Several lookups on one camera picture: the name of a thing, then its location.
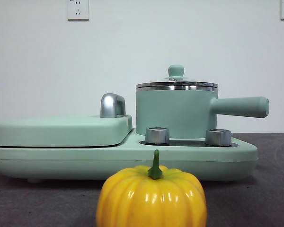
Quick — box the glass lid with green knob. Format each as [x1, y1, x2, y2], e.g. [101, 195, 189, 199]
[135, 65, 219, 88]

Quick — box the yellow pumpkin with green stem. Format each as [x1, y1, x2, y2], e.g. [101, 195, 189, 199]
[96, 149, 208, 227]

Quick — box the silver control knob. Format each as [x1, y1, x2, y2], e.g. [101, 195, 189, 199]
[145, 126, 170, 145]
[205, 128, 232, 146]

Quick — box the pale green hinged grill cover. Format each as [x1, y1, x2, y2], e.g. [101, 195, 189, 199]
[0, 114, 133, 148]

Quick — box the pale green breakfast maker base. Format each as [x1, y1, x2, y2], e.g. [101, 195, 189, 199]
[0, 139, 259, 184]

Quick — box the pale green pot with handle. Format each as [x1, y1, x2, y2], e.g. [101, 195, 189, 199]
[135, 85, 270, 140]

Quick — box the silver grill cover handle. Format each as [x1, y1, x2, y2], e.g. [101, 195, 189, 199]
[100, 93, 127, 118]

